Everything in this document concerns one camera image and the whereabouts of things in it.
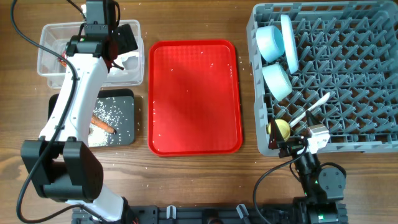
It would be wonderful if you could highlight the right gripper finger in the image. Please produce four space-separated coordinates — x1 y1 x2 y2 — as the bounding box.
305 111 319 137
268 119 285 149

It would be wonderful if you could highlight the yellow plastic cup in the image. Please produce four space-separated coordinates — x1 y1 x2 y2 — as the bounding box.
267 119 290 142

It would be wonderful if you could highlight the white napkin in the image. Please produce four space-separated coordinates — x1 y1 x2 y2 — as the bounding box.
109 51 139 76

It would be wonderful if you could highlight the white plastic spoon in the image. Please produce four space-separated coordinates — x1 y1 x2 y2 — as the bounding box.
289 92 330 128

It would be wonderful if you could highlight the light green bowl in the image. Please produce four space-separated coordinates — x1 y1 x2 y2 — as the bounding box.
262 63 292 101

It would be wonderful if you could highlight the red snack wrapper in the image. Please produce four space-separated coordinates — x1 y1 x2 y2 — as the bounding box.
58 51 67 68

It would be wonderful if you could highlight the white rice pile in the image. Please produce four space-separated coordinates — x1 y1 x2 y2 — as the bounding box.
88 97 123 147

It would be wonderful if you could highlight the large light blue plate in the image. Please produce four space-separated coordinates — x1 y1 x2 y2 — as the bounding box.
280 14 299 73

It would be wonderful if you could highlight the orange carrot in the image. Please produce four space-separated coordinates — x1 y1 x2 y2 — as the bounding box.
91 115 116 134

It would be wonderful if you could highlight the small light blue bowl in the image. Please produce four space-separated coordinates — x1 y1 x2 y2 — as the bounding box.
256 26 285 62

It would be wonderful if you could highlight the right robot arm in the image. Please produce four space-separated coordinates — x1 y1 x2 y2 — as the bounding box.
269 111 348 223

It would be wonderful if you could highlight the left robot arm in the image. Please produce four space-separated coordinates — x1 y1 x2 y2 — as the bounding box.
21 0 139 223

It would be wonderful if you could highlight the grey dishwasher rack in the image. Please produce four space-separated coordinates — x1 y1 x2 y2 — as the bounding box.
246 1 397 156

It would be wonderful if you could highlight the black waste tray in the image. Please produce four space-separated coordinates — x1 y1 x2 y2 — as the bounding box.
56 89 135 147

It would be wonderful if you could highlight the clear plastic waste bin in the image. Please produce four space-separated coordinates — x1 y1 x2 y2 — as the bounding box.
37 19 145 89

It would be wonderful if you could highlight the red serving tray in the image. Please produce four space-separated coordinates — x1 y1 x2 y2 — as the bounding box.
147 39 243 157

